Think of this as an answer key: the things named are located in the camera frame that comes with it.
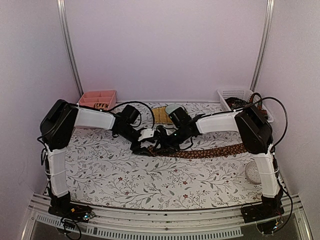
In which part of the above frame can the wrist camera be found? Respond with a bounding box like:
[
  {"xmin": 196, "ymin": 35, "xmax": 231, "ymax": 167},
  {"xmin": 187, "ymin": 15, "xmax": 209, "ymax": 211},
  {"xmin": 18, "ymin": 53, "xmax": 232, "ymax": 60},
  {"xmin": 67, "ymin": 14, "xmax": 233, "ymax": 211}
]
[
  {"xmin": 156, "ymin": 125, "xmax": 169, "ymax": 138},
  {"xmin": 138, "ymin": 128, "xmax": 155, "ymax": 142}
]

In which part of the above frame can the aluminium front rail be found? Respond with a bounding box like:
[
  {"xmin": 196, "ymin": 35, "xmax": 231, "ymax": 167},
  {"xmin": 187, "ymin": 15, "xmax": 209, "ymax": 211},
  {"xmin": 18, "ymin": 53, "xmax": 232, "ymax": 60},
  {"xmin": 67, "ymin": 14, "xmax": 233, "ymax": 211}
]
[{"xmin": 22, "ymin": 194, "xmax": 313, "ymax": 240}]

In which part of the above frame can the white plastic basket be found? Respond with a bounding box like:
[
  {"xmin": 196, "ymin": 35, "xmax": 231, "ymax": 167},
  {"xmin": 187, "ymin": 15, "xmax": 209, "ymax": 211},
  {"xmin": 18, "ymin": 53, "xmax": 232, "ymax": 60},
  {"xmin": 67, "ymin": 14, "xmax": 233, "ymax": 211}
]
[{"xmin": 217, "ymin": 89, "xmax": 274, "ymax": 123}]

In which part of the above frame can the bamboo mat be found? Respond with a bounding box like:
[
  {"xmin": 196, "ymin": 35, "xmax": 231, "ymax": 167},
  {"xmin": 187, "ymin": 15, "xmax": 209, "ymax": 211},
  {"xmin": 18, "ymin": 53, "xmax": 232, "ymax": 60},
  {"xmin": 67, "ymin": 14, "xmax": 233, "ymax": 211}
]
[{"xmin": 152, "ymin": 106, "xmax": 173, "ymax": 124}]

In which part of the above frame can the patterned glass bowl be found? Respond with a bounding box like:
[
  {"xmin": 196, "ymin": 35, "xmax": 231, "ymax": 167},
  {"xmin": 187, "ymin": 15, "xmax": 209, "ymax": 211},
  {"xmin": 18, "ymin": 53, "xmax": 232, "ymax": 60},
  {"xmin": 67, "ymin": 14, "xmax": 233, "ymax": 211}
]
[{"xmin": 245, "ymin": 161, "xmax": 261, "ymax": 185}]

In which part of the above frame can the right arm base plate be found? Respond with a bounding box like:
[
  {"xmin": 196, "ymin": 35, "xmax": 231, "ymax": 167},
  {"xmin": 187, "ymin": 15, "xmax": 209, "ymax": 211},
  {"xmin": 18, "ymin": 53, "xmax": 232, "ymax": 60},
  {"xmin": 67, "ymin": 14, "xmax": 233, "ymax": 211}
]
[{"xmin": 240, "ymin": 199, "xmax": 285, "ymax": 223}]

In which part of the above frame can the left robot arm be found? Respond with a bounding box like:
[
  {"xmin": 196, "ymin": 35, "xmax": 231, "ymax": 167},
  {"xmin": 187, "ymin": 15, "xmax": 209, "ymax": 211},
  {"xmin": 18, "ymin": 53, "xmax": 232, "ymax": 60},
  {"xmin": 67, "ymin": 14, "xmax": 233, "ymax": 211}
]
[{"xmin": 37, "ymin": 99, "xmax": 151, "ymax": 217}]

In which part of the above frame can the aluminium left corner post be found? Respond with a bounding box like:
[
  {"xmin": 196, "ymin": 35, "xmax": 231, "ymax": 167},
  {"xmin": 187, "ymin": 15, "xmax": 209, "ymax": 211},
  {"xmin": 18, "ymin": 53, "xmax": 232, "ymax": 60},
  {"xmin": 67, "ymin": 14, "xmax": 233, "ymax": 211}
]
[{"xmin": 56, "ymin": 0, "xmax": 84, "ymax": 97}]

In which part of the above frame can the light green ceramic bowl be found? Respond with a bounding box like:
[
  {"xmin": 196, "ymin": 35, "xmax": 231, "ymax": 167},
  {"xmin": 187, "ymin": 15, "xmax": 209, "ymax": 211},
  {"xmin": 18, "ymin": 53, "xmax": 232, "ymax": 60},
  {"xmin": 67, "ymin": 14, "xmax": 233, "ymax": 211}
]
[{"xmin": 164, "ymin": 104, "xmax": 186, "ymax": 115}]

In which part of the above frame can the aluminium corner post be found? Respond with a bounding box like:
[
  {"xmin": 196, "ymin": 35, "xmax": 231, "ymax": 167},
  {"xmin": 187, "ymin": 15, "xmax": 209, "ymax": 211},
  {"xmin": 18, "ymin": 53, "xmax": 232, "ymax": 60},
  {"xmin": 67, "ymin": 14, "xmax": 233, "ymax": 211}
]
[
  {"xmin": 250, "ymin": 0, "xmax": 275, "ymax": 92},
  {"xmin": 56, "ymin": 0, "xmax": 84, "ymax": 97}
]

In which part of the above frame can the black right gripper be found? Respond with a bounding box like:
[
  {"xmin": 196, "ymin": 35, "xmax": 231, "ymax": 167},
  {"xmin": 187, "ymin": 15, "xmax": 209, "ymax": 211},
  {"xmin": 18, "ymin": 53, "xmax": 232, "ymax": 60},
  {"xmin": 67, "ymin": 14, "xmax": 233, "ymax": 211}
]
[{"xmin": 152, "ymin": 126, "xmax": 189, "ymax": 155}]

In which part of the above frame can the rolled black patterned tie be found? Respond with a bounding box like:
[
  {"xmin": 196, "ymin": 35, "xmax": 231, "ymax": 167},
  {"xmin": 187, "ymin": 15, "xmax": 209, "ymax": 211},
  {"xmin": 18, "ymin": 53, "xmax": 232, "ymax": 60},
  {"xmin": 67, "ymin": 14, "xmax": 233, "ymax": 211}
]
[{"xmin": 93, "ymin": 102, "xmax": 109, "ymax": 111}]

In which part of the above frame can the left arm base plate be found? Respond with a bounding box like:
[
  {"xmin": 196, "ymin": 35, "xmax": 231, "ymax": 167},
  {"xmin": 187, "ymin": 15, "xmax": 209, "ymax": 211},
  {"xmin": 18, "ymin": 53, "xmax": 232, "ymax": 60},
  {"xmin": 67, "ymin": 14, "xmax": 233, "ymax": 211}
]
[{"xmin": 48, "ymin": 203, "xmax": 96, "ymax": 223}]

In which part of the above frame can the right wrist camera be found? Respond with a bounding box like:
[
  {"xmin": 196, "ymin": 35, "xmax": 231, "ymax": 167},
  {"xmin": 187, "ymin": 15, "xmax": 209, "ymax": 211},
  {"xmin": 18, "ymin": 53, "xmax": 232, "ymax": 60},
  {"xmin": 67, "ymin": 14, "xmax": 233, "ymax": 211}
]
[{"xmin": 156, "ymin": 125, "xmax": 169, "ymax": 138}]

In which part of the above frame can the brown floral tie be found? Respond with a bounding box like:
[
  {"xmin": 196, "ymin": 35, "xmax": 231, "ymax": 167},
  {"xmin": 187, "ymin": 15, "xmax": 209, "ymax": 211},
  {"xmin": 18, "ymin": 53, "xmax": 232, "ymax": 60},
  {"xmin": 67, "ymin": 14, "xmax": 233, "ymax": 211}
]
[{"xmin": 147, "ymin": 143, "xmax": 248, "ymax": 159}]

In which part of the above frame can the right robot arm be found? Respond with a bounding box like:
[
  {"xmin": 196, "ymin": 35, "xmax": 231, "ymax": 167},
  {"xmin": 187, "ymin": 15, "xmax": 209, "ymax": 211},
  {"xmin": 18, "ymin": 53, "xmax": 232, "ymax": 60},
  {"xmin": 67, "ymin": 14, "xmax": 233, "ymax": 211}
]
[{"xmin": 152, "ymin": 102, "xmax": 286, "ymax": 218}]

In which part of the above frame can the aluminium right corner post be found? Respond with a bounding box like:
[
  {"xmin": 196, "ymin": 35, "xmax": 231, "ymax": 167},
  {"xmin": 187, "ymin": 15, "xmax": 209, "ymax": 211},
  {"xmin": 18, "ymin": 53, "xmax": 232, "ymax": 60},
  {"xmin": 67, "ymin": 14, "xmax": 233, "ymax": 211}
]
[{"xmin": 250, "ymin": 0, "xmax": 275, "ymax": 92}]

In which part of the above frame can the pink divided organizer tray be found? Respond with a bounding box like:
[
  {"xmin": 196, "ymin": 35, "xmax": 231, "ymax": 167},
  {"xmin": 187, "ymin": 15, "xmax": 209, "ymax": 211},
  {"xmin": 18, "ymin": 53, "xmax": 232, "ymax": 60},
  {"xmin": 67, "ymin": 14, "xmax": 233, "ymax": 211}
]
[{"xmin": 78, "ymin": 90, "xmax": 117, "ymax": 110}]

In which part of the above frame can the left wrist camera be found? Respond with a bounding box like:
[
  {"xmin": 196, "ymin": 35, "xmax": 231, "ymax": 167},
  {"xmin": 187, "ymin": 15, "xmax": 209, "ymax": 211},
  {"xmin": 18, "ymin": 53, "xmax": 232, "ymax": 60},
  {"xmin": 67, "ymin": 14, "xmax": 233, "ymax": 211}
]
[{"xmin": 138, "ymin": 128, "xmax": 155, "ymax": 142}]

